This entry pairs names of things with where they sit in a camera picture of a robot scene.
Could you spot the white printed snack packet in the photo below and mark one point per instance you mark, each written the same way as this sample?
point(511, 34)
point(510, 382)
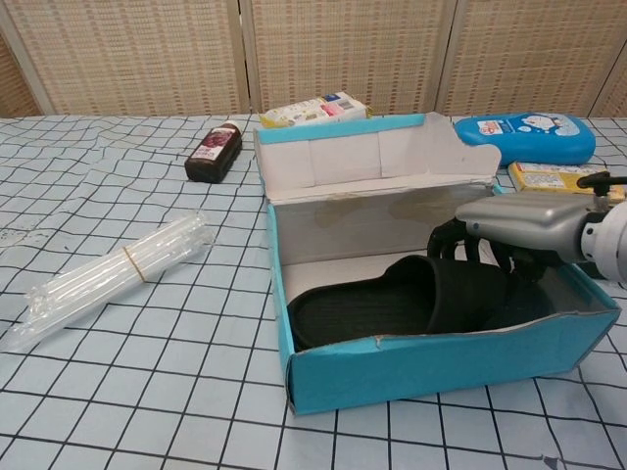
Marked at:
point(313, 110)

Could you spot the woven folding screen panel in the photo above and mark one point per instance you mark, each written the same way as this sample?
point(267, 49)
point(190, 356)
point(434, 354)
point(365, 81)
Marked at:
point(614, 98)
point(17, 88)
point(348, 49)
point(534, 54)
point(132, 54)

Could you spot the blue cardboard shoe box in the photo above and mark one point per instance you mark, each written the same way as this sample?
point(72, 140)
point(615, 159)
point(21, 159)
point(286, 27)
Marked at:
point(441, 362)

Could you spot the blue detergent bottle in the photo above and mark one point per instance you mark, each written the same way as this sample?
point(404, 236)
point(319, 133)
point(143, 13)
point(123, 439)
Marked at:
point(529, 139)

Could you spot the dark red juice bottle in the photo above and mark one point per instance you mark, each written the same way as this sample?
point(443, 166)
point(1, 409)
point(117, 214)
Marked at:
point(213, 154)

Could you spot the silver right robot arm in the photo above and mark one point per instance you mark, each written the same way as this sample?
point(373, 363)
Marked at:
point(612, 240)

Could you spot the yellow flat packet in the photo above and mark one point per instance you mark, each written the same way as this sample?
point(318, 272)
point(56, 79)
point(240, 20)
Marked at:
point(539, 178)

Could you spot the checked light blue tablecloth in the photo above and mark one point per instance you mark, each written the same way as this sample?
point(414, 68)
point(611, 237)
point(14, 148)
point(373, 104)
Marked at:
point(147, 391)

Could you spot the clear plastic straw bundle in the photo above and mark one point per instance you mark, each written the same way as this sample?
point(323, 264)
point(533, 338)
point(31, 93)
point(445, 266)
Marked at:
point(108, 274)

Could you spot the black rubber slipper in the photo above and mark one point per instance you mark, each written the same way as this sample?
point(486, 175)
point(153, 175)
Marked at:
point(352, 313)

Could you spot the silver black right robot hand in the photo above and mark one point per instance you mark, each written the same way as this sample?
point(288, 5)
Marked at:
point(529, 220)

